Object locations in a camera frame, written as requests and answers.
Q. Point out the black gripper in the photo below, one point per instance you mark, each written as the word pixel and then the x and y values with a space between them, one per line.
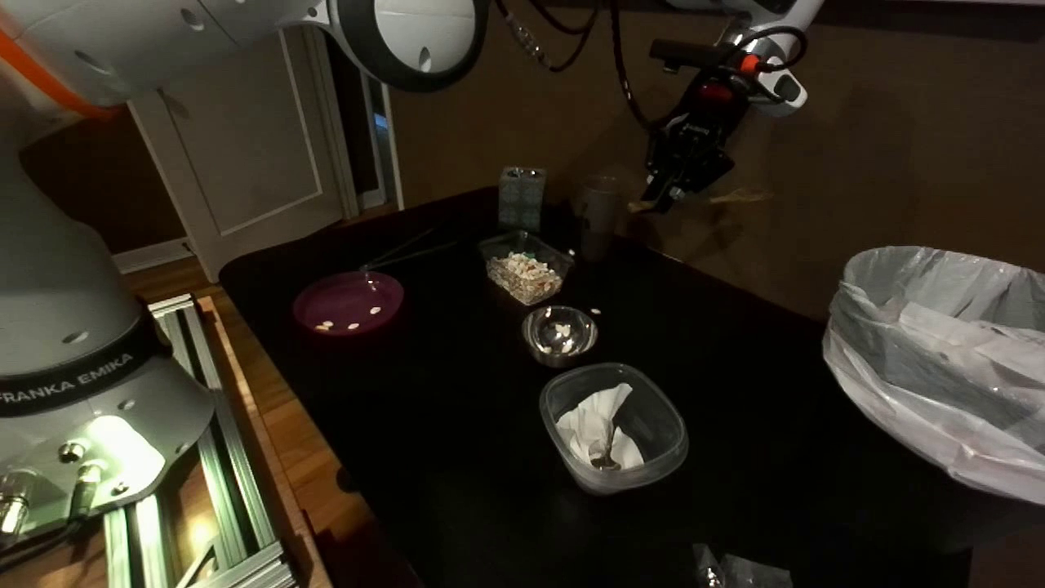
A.
pixel 689 152

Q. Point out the wooden spoon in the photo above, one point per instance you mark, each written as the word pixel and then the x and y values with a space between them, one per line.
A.
pixel 741 200

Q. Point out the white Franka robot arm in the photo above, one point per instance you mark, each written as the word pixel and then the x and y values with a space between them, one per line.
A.
pixel 66 328

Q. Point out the dark drinking glass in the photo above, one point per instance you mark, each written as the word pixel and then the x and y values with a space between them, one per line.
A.
pixel 601 223

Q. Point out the patterned tissue box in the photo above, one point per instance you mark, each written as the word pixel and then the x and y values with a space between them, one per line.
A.
pixel 524 199

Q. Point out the clear rectangular plastic container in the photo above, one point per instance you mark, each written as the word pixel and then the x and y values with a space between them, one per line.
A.
pixel 524 241

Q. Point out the pile of pumpkin seeds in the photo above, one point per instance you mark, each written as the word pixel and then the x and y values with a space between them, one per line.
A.
pixel 526 276

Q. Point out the small clear glass bowl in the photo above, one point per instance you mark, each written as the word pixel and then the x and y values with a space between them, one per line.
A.
pixel 542 345

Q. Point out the white bowl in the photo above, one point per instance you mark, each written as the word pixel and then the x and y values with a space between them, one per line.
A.
pixel 662 419

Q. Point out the crumpled white tissue paper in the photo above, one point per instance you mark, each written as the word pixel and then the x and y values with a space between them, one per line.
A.
pixel 593 419

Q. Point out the trash bin with white bag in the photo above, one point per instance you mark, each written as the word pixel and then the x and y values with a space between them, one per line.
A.
pixel 934 361

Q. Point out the pale pumpkin seed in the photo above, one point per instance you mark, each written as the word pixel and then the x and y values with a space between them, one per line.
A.
pixel 327 325
pixel 351 325
pixel 377 311

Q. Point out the purple plastic plate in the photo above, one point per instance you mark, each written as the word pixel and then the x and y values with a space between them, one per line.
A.
pixel 345 295

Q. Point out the white panel door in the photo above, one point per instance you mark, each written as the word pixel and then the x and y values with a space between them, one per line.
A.
pixel 250 152

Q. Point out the brown wooden base board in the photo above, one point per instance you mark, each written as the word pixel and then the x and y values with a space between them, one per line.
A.
pixel 232 371

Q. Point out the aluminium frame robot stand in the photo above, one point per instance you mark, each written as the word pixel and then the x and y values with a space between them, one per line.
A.
pixel 231 502

